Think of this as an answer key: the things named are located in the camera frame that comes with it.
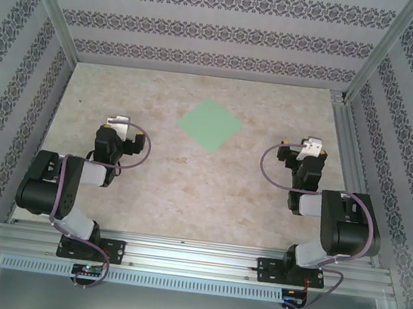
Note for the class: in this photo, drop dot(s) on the green square paper sheet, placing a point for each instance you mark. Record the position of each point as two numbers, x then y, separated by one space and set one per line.
209 124

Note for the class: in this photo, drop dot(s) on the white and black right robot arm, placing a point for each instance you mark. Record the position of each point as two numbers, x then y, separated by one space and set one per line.
352 231

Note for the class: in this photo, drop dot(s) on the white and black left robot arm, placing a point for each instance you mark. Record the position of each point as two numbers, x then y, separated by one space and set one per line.
46 186

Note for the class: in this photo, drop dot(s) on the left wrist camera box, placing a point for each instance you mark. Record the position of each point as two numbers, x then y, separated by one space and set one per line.
120 123

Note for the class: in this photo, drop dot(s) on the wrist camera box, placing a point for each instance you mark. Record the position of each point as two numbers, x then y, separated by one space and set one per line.
120 123
312 146

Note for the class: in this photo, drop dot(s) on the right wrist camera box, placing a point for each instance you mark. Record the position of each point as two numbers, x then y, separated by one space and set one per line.
312 146

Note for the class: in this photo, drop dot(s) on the aluminium side rail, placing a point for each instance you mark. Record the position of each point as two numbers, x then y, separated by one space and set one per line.
342 119

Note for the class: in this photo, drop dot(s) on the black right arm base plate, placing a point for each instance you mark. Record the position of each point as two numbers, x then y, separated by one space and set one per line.
267 269

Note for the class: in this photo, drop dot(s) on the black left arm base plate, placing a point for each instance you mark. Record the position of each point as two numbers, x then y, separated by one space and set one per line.
115 251

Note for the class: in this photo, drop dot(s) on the long aluminium mounting rail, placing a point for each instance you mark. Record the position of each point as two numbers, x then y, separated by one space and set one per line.
189 255

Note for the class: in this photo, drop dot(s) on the aluminium frame post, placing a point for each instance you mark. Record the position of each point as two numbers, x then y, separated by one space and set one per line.
385 44
51 0

